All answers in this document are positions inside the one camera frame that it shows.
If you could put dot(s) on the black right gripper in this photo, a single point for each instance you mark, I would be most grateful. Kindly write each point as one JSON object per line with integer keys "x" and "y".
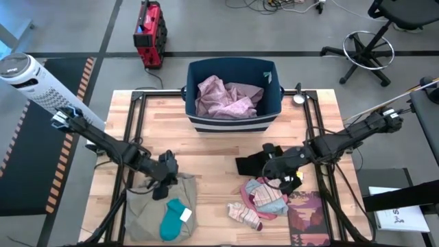
{"x": 288, "y": 161}

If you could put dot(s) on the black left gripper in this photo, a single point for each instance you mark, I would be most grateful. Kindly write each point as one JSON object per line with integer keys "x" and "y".
{"x": 166, "y": 168}

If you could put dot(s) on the khaki garment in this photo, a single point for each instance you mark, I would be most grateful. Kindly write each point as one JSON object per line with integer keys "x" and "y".
{"x": 144, "y": 212}

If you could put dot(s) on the black cloth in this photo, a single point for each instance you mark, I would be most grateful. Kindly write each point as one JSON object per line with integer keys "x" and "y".
{"x": 248, "y": 164}

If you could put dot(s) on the teal sock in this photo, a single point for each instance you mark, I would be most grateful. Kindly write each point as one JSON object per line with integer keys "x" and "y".
{"x": 171, "y": 219}

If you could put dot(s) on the cream red-striped maroon-toe sock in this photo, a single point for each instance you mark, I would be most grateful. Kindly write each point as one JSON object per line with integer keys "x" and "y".
{"x": 243, "y": 214}
{"x": 267, "y": 195}

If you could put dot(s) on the pink garment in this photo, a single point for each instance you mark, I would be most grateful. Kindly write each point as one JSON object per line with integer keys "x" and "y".
{"x": 245, "y": 199}

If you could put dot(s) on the light blue grey sock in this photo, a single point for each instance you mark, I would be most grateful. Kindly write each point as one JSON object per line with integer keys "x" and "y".
{"x": 274, "y": 208}

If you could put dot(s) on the pink woven cloth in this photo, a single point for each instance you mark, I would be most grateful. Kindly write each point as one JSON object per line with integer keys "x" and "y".
{"x": 223, "y": 103}

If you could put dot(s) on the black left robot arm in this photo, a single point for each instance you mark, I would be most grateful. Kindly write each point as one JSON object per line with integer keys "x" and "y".
{"x": 103, "y": 142}

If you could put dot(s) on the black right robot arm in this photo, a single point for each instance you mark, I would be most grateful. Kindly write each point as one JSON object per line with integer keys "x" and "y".
{"x": 350, "y": 132}

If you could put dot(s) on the white sock tag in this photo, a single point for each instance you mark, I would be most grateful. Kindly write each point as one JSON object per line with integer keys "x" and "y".
{"x": 186, "y": 215}

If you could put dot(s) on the navy white striped fabric basket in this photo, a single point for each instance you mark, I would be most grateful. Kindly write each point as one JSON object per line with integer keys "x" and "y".
{"x": 233, "y": 67}

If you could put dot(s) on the yellow rod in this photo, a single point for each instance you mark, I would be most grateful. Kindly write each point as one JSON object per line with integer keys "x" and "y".
{"x": 391, "y": 101}

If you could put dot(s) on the black orange-striped floor mat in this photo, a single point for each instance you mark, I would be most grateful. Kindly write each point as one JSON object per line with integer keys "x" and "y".
{"x": 27, "y": 154}

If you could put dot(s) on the black flat bar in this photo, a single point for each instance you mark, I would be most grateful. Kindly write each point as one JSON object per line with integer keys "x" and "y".
{"x": 401, "y": 197}

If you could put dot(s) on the white paper booklet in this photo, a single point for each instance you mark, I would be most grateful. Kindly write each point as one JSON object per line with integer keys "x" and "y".
{"x": 401, "y": 216}

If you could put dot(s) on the red tool box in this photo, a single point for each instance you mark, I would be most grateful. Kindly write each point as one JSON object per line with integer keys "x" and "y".
{"x": 151, "y": 34}

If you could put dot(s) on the black padded bench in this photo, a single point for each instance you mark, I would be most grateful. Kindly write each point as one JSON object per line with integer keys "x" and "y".
{"x": 427, "y": 120}

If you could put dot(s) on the white tower fan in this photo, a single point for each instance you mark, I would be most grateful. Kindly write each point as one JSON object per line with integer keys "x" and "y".
{"x": 34, "y": 82}

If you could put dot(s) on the black table frame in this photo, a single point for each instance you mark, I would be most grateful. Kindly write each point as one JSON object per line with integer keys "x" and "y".
{"x": 132, "y": 130}

